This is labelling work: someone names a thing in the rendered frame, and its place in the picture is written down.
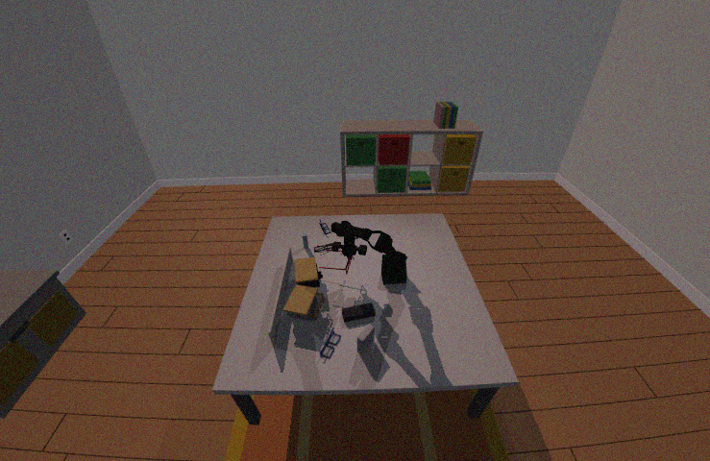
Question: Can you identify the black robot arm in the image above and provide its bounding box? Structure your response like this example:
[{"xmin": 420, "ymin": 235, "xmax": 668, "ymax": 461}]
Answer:
[{"xmin": 331, "ymin": 221, "xmax": 407, "ymax": 271}]

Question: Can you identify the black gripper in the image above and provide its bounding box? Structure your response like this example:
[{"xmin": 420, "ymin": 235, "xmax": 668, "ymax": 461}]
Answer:
[{"xmin": 331, "ymin": 239, "xmax": 367, "ymax": 255}]

